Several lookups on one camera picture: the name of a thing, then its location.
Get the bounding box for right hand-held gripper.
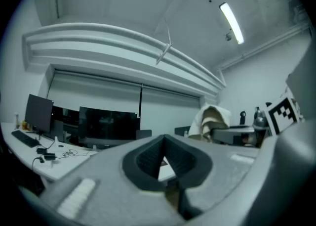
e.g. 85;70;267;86
212;95;305;144

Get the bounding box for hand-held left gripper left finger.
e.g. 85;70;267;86
40;135;185;226

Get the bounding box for white wall conduit pipe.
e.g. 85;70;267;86
218;22;311;70

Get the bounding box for black monitor cable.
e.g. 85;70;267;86
37;138;56;150

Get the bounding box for tangled black cable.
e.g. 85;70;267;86
61;149;81;158

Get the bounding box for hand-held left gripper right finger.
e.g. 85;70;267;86
164;135;260;221

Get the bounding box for small black monitor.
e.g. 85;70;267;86
24;93;54;137

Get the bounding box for white ceiling pipe bracket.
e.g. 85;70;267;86
155;43;173;66

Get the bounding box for black keyboard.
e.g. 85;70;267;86
11;130;41;148

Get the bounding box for long ceiling light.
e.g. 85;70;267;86
219;2;245;45

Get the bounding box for large black monitor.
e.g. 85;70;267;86
78;106;139;146

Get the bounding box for black power plug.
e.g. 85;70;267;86
31;156;46;170

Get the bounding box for white roller blind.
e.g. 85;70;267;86
140;84;201;137
46;70;143;118

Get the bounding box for grey desk divider panel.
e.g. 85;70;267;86
136;129;153;139
174;126;192;137
52;120;65;141

